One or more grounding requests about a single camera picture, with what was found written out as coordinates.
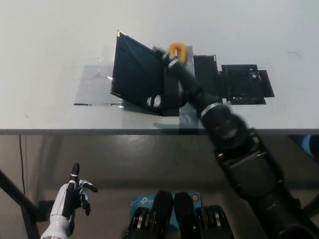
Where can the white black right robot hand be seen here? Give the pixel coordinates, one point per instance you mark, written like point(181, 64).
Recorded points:
point(190, 84)

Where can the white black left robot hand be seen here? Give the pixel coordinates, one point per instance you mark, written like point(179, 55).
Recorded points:
point(61, 201)

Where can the black USC diary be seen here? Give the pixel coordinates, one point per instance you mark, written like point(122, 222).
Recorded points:
point(137, 74)

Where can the small black floor square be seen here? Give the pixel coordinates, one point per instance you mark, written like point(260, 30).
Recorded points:
point(45, 210)

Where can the orange plastic gear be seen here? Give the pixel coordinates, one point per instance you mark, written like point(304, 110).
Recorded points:
point(184, 51)

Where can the grey tape strip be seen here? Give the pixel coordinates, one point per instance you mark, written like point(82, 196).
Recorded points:
point(188, 122)

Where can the black diagonal table leg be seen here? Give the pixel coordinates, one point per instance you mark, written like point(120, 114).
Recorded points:
point(311, 206)
point(17, 196)

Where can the black taped fixture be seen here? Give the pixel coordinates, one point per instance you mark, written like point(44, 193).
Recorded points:
point(245, 84)

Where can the teal tp-link box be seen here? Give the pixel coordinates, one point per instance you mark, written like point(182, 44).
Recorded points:
point(142, 201)

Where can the clear plastic sheet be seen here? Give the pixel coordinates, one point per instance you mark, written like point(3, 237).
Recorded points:
point(97, 84)

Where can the blue round object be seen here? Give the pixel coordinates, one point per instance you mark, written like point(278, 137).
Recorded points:
point(309, 145)

